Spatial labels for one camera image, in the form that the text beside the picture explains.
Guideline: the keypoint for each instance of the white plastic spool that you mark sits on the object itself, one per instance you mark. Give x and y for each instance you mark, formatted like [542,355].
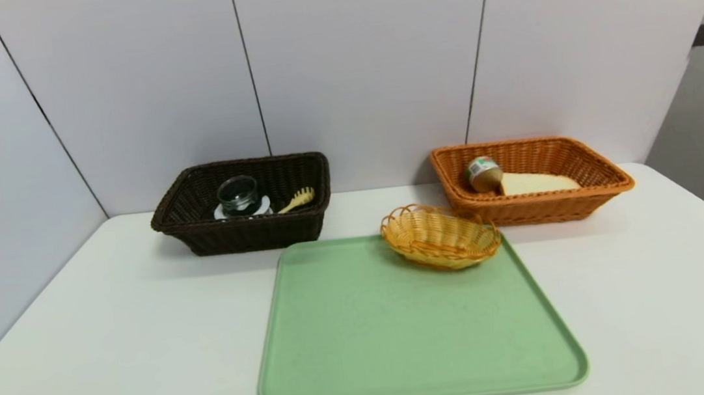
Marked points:
[261,208]

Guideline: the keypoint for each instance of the tin can with gold lid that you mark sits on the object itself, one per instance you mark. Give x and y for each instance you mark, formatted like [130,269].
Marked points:
[486,175]

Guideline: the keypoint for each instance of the slice of white bread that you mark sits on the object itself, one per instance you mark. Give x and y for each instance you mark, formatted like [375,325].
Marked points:
[537,183]

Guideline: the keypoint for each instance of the small yellow wicker basket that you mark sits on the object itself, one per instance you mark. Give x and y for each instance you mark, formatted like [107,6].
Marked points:
[438,237]

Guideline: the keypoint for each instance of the dark brown wicker basket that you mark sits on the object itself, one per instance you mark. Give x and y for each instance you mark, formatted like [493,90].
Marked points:
[245,235]

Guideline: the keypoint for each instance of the orange wicker basket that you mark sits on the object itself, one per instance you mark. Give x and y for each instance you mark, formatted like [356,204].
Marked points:
[556,209]

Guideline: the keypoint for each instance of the light green plastic tray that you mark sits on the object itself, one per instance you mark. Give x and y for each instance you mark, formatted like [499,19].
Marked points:
[406,336]

